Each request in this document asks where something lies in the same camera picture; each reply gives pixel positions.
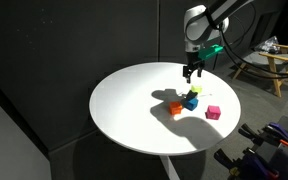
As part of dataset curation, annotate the purple black spring clamp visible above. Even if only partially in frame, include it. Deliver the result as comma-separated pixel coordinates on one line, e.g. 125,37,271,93
213,148,282,180
238,121,288,149

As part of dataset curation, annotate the pink cube block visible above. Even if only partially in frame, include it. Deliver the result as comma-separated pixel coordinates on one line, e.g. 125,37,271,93
205,104,222,121

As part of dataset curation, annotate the white table pedestal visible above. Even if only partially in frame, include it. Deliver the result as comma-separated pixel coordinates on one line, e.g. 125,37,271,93
158,154,182,180

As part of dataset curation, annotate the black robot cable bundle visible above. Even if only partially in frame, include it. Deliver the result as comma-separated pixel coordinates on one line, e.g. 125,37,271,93
205,0,288,80

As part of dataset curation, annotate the clear plastic bag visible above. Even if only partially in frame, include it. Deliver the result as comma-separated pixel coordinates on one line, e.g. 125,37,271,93
254,35,282,54

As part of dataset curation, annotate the wooden armchair with gray cushion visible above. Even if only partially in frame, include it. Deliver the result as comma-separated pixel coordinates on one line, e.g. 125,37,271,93
232,43,288,98

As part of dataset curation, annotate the blue cube block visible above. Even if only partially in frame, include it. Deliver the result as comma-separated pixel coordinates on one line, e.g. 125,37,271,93
183,97,199,112

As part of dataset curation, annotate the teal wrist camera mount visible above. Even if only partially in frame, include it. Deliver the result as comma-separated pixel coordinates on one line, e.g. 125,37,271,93
197,44,224,62

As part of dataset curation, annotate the orange cube block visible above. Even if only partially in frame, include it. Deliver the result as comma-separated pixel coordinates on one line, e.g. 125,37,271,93
169,101,184,116

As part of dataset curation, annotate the lime green block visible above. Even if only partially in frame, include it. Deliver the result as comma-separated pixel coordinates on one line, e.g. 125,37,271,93
190,84,203,94

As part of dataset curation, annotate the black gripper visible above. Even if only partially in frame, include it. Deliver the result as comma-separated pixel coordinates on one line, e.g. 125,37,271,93
183,49,206,84

